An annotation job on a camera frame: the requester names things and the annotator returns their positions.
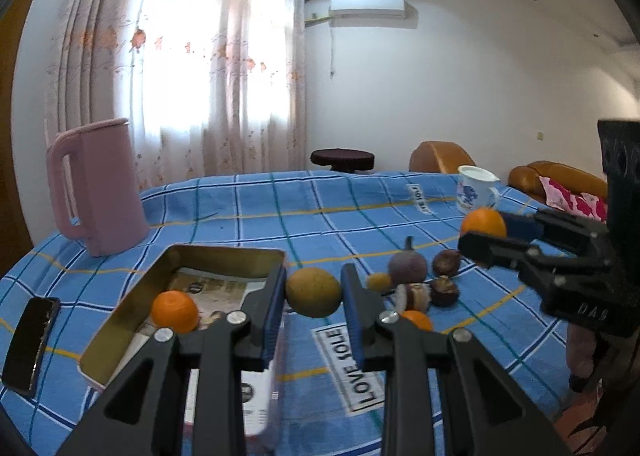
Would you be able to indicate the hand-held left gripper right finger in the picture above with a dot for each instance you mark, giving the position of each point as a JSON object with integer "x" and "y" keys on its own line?
{"x": 353, "y": 318}

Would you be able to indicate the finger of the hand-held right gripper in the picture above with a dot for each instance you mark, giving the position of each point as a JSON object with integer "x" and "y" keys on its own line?
{"x": 492, "y": 251}
{"x": 522, "y": 226}

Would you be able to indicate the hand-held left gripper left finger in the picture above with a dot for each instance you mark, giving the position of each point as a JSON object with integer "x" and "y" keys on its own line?
{"x": 272, "y": 328}

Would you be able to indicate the large orange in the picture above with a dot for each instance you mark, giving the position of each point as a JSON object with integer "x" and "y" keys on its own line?
{"x": 481, "y": 223}

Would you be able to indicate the small mandarin orange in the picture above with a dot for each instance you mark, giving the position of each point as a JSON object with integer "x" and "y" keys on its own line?
{"x": 419, "y": 320}
{"x": 174, "y": 312}

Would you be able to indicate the rectangular metal tin box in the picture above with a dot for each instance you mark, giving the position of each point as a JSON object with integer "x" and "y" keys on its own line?
{"x": 130, "y": 316}

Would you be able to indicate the person's right forearm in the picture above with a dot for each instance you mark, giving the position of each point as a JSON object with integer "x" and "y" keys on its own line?
{"x": 580, "y": 351}

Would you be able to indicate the small yellow fruit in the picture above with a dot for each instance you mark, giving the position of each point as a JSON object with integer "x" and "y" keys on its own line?
{"x": 378, "y": 282}

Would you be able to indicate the yellow-green round fruit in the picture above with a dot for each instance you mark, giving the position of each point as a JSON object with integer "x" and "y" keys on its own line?
{"x": 314, "y": 293}

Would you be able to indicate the dark whole mangosteen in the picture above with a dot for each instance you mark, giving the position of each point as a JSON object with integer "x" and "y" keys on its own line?
{"x": 444, "y": 292}
{"x": 446, "y": 262}

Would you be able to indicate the pink floral cushion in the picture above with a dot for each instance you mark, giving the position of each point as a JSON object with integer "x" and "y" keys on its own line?
{"x": 570, "y": 198}

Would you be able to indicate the orange-brown leather sofa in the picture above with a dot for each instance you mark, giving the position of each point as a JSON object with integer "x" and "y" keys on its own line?
{"x": 560, "y": 181}

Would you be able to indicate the white mug blue print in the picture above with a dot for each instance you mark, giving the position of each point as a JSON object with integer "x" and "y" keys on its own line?
{"x": 472, "y": 191}

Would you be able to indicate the pale brown round fruit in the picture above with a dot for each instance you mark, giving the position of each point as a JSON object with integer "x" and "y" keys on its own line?
{"x": 413, "y": 297}

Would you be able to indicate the purple fig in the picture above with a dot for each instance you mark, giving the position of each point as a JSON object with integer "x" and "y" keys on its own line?
{"x": 407, "y": 267}

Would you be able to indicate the orange-brown leather armchair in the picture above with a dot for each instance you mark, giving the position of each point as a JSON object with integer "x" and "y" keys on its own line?
{"x": 440, "y": 157}

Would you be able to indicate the blue plaid tablecloth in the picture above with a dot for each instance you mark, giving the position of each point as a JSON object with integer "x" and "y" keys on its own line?
{"x": 310, "y": 216}

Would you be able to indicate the dark round stool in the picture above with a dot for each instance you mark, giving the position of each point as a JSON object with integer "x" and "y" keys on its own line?
{"x": 342, "y": 158}

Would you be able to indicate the pink plastic jug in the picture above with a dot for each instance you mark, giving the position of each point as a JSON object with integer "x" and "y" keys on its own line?
{"x": 100, "y": 191}

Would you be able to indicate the black flat phone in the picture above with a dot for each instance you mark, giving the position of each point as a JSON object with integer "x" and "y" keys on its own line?
{"x": 30, "y": 346}

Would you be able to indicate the floral sheer curtain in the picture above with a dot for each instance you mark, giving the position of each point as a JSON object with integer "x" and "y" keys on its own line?
{"x": 190, "y": 61}

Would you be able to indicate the white wall air conditioner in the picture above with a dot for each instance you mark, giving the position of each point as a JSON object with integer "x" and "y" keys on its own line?
{"x": 367, "y": 5}

